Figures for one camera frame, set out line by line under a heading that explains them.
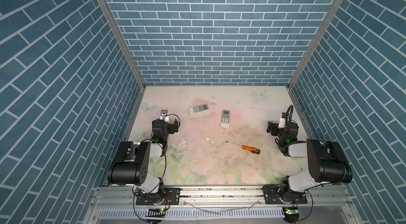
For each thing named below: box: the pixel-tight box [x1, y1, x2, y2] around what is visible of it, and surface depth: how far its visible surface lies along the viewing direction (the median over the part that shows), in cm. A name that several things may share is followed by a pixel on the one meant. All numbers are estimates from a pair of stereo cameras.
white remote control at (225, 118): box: [220, 109, 232, 129], surface depth 101 cm
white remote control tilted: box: [188, 104, 210, 115], surface depth 107 cm
